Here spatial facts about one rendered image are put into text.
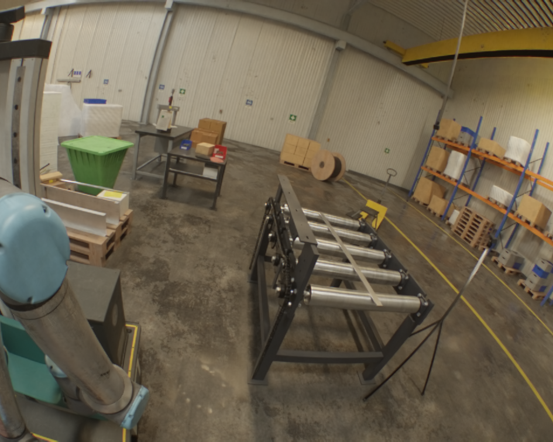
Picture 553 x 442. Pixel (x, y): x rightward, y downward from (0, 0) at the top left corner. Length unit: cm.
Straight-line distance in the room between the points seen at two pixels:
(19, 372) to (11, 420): 54
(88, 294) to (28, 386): 50
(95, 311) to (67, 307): 75
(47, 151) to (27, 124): 372
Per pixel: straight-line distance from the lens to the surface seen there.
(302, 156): 916
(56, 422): 154
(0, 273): 31
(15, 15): 76
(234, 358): 207
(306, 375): 216
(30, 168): 71
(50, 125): 434
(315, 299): 138
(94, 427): 148
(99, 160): 340
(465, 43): 1007
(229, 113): 1167
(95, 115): 775
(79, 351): 50
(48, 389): 116
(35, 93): 69
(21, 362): 126
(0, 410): 69
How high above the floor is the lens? 169
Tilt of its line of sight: 23 degrees down
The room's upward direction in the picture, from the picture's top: 17 degrees clockwise
